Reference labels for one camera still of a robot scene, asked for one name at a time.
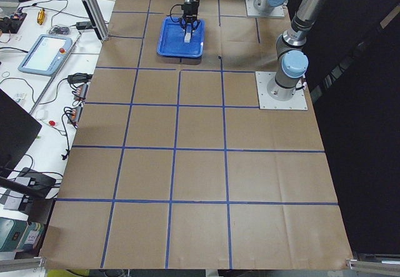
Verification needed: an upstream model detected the black laptop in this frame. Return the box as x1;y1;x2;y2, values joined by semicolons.
0;90;42;178

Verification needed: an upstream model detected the brown paper table cover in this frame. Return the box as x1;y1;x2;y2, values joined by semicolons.
41;0;351;270

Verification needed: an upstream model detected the teach pendant tablet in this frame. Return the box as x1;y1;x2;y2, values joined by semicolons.
18;34;73;76

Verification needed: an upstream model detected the black power adapter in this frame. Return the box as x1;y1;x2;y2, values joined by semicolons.
76;21;93;30

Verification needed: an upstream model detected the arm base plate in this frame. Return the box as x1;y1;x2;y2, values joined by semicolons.
255;71;308;111
245;0;286;19

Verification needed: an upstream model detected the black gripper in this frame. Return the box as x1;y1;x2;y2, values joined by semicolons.
179;0;200;31

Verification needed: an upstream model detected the aluminium frame post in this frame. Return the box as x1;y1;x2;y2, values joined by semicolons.
81;0;109;42

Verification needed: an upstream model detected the blue plastic tray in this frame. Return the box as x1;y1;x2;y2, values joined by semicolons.
157;17;206;58

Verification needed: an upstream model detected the gold cylindrical tool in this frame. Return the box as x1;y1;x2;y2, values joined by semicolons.
36;8;46;26

